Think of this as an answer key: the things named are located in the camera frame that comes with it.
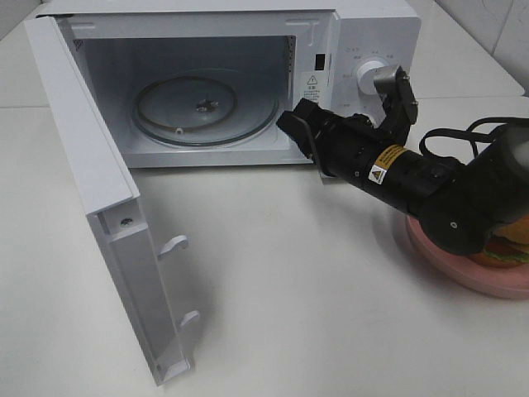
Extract upper white power knob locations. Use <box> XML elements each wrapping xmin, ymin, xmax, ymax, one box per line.
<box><xmin>356</xmin><ymin>59</ymin><xmax>390</xmax><ymax>95</ymax></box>

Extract white microwave door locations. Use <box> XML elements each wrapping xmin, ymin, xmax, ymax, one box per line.
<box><xmin>25</xmin><ymin>17</ymin><xmax>200</xmax><ymax>385</ymax></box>

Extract white microwave oven body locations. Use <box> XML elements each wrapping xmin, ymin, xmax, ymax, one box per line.
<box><xmin>33</xmin><ymin>1</ymin><xmax>421</xmax><ymax>169</ymax></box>

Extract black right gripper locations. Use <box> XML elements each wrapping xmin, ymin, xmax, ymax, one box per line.
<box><xmin>276</xmin><ymin>99</ymin><xmax>374</xmax><ymax>176</ymax></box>

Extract burger with bun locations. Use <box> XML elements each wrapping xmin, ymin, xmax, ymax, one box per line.
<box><xmin>472</xmin><ymin>217</ymin><xmax>528</xmax><ymax>268</ymax></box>

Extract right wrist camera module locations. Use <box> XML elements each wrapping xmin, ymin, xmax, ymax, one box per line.
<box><xmin>374</xmin><ymin>65</ymin><xmax>418</xmax><ymax>146</ymax></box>

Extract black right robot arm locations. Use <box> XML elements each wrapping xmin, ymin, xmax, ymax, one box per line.
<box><xmin>277</xmin><ymin>99</ymin><xmax>528</xmax><ymax>256</ymax></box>

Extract glass microwave turntable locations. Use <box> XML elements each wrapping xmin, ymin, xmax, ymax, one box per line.
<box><xmin>131</xmin><ymin>69</ymin><xmax>281</xmax><ymax>147</ymax></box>

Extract pink round plate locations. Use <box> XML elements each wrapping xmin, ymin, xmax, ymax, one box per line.
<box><xmin>406</xmin><ymin>217</ymin><xmax>528</xmax><ymax>299</ymax></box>

